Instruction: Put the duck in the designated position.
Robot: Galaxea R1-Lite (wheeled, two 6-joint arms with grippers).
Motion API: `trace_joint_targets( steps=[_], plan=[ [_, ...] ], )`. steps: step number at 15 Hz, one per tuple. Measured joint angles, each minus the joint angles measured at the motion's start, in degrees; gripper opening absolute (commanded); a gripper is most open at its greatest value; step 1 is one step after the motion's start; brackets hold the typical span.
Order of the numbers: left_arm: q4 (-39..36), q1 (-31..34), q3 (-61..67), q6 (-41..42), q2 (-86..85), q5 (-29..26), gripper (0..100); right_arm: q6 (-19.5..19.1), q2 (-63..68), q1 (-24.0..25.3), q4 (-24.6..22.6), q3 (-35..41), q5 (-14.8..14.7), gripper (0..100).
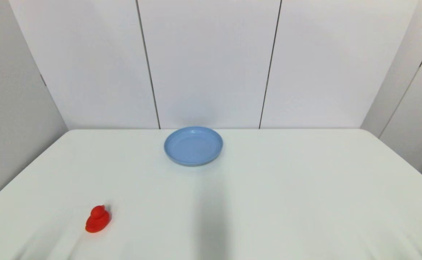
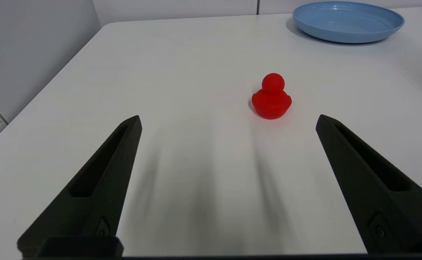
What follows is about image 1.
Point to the red toy duck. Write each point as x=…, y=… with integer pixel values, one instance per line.
x=98, y=219

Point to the blue round plate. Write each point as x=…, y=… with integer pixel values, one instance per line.
x=193, y=146

